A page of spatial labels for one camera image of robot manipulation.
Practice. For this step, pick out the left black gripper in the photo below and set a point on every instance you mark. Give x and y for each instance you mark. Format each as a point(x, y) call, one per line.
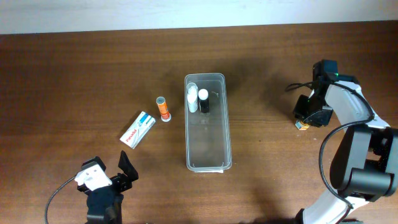
point(116, 181)

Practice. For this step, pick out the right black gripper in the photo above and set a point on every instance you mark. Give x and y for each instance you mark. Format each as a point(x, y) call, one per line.
point(310, 116)

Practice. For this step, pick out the small jar gold lid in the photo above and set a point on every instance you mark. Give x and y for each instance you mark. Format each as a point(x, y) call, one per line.
point(300, 125)

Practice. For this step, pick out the orange effervescent tablet tube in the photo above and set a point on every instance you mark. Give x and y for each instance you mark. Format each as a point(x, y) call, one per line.
point(163, 109)

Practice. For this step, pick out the clear plastic container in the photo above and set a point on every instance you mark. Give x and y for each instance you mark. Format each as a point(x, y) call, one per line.
point(207, 135)

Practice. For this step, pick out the white spray bottle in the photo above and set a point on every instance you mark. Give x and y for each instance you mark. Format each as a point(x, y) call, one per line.
point(192, 97)

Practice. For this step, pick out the dark bottle white cap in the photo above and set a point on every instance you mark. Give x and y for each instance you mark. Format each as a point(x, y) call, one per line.
point(203, 99)

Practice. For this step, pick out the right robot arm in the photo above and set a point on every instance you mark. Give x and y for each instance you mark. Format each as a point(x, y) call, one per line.
point(358, 159)

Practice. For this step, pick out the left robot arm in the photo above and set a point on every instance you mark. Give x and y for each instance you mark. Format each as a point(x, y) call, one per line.
point(104, 194)

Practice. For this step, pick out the white Panadol medicine box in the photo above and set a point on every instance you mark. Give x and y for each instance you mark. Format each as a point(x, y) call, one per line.
point(137, 130)

